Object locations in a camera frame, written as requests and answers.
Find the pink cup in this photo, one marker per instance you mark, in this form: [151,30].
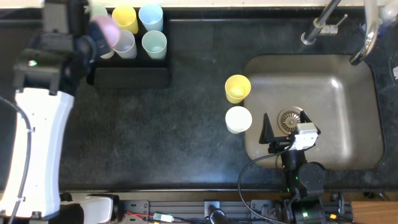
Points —
[110,29]

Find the grey cup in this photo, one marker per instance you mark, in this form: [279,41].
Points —
[126,43]

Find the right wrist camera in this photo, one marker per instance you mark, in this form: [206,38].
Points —
[306,137]

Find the green cup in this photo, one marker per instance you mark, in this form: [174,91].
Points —
[154,43]
[99,11]

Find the blue cup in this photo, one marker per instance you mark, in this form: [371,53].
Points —
[150,15]

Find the mounting rail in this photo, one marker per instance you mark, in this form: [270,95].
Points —
[186,208]

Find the white cup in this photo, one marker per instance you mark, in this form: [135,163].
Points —
[108,55]
[238,119]

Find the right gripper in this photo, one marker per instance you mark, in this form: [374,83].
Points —
[278,145]

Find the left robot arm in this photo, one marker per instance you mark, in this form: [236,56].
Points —
[40,140]

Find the steel tap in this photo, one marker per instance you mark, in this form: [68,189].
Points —
[371,31]

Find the yellow cup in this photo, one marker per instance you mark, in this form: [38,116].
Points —
[124,17]
[237,88]

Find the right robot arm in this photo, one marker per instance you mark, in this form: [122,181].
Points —
[311,177]

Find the steel sink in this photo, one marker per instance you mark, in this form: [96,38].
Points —
[342,109]

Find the black tray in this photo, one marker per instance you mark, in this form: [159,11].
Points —
[130,77]

